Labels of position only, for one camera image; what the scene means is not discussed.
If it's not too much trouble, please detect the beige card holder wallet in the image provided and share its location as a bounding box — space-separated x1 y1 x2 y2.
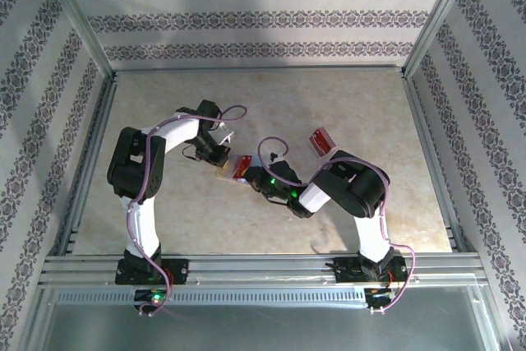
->
214 155 252 186

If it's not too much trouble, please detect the red credit card stack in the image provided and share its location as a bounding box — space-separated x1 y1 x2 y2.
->
308 127 337 158

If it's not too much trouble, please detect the grey metal sheet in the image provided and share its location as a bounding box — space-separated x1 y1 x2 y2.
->
39 303 501 351

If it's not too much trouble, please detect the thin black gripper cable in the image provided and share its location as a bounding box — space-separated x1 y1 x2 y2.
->
182 143 205 164

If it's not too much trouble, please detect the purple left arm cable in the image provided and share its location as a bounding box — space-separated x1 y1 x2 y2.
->
125 104 248 317

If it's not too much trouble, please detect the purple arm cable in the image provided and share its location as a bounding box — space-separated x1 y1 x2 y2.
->
256 136 418 315
125 104 248 317

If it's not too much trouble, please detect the aluminium mounting rail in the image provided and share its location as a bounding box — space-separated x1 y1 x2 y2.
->
39 252 482 287

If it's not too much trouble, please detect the aluminium frame rail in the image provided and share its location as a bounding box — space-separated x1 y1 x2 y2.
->
399 73 469 254
110 63 408 75
53 73 120 256

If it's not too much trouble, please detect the slotted grey cable duct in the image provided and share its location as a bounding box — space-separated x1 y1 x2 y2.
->
53 288 371 307

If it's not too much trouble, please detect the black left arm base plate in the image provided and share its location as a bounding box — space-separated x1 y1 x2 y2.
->
114 258 190 286

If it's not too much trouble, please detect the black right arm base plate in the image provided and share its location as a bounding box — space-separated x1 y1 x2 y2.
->
335 256 410 284

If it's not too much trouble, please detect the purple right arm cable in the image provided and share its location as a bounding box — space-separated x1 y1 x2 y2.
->
256 136 418 315

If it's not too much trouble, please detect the aluminium frame post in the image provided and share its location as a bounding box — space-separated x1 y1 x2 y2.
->
402 0 482 79
35 0 116 79

